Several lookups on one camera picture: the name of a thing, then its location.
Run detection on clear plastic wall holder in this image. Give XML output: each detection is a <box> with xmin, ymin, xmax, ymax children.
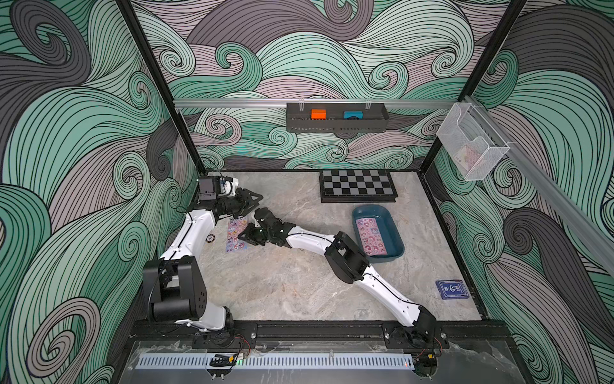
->
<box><xmin>437</xmin><ymin>102</ymin><xmax>509</xmax><ymax>181</ymax></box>

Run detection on black and grey chessboard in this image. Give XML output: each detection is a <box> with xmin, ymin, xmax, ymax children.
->
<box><xmin>319</xmin><ymin>170</ymin><xmax>398</xmax><ymax>203</ymax></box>

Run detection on white perforated cable duct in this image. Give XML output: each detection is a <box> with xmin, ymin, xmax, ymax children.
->
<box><xmin>135</xmin><ymin>352</ymin><xmax>414</xmax><ymax>371</ymax></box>

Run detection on aluminium rail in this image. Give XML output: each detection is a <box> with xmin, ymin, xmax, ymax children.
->
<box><xmin>465</xmin><ymin>96</ymin><xmax>613</xmax><ymax>275</ymax></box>
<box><xmin>174</xmin><ymin>98</ymin><xmax>455</xmax><ymax>110</ymax></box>

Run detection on black wall-mounted tray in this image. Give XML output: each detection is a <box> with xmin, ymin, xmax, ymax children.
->
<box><xmin>286</xmin><ymin>103</ymin><xmax>390</xmax><ymax>138</ymax></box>

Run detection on black corner frame post right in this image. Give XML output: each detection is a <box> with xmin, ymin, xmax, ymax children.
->
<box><xmin>419</xmin><ymin>0</ymin><xmax>528</xmax><ymax>173</ymax></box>

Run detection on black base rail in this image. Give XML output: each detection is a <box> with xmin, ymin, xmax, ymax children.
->
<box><xmin>129</xmin><ymin>320</ymin><xmax>511</xmax><ymax>352</ymax></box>

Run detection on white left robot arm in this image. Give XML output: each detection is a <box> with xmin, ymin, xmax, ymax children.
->
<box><xmin>142</xmin><ymin>187</ymin><xmax>263</xmax><ymax>332</ymax></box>

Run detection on blue card deck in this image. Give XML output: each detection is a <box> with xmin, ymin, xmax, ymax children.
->
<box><xmin>436</xmin><ymin>280</ymin><xmax>470</xmax><ymax>300</ymax></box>

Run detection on aluminium rail back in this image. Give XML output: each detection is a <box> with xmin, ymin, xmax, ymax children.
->
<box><xmin>174</xmin><ymin>98</ymin><xmax>455</xmax><ymax>110</ymax></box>

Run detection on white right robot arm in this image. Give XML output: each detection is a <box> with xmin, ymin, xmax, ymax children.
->
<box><xmin>238</xmin><ymin>208</ymin><xmax>437</xmax><ymax>349</ymax></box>

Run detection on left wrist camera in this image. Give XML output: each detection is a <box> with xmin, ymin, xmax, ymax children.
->
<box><xmin>217</xmin><ymin>176</ymin><xmax>239</xmax><ymax>198</ymax></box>

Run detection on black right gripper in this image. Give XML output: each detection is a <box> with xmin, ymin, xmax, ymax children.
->
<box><xmin>242</xmin><ymin>219</ymin><xmax>277</xmax><ymax>243</ymax></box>

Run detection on sticker sheet stack in box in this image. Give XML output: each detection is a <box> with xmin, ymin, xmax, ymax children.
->
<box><xmin>355</xmin><ymin>218</ymin><xmax>387</xmax><ymax>256</ymax></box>

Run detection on teal plastic storage box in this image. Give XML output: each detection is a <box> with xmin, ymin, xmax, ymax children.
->
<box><xmin>352</xmin><ymin>204</ymin><xmax>405</xmax><ymax>263</ymax></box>

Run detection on teal block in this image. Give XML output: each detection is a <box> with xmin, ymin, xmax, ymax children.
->
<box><xmin>344</xmin><ymin>111</ymin><xmax>364</xmax><ymax>120</ymax></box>

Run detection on black corner frame post left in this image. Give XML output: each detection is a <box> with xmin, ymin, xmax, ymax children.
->
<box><xmin>115</xmin><ymin>0</ymin><xmax>207</xmax><ymax>177</ymax></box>

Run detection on black corner frame post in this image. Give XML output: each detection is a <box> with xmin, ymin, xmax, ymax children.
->
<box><xmin>419</xmin><ymin>0</ymin><xmax>528</xmax><ymax>173</ymax></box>
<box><xmin>115</xmin><ymin>0</ymin><xmax>207</xmax><ymax>177</ymax></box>

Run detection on orange block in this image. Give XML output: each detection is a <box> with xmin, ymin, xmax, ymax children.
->
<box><xmin>310</xmin><ymin>109</ymin><xmax>327</xmax><ymax>120</ymax></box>

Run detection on aluminium rail right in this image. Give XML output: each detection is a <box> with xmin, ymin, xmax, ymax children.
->
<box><xmin>465</xmin><ymin>96</ymin><xmax>613</xmax><ymax>275</ymax></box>

